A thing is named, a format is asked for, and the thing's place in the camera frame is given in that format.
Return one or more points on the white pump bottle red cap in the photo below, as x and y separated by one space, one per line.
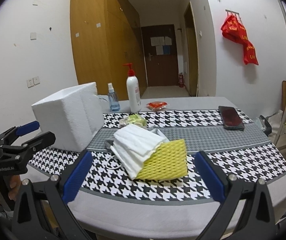
133 91

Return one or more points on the red hanging bag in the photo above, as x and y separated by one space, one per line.
233 30

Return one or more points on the dark brown door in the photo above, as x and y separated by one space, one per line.
161 56

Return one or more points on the green tissue packet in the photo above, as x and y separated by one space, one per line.
134 119

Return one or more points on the black smartphone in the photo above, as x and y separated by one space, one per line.
231 119

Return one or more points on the blue spray bottle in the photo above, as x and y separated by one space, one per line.
113 98

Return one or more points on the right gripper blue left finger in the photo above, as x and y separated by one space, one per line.
74 175

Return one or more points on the red fire extinguisher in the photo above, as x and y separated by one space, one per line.
181 80

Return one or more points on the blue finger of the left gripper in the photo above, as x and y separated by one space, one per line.
38 143
12 134

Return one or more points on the wooden wardrobe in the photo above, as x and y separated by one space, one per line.
105 36

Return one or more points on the yellow foam net sponge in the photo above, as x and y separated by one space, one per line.
168 162

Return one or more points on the white styrofoam box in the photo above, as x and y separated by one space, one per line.
73 114

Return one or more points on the wall socket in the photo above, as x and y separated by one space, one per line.
33 82

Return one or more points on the red snack packet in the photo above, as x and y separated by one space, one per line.
156 105

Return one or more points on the houndstooth table cloth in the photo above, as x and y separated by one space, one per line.
248 154

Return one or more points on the wall hook rack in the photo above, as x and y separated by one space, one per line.
230 12

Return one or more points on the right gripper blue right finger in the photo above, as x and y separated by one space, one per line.
212 175

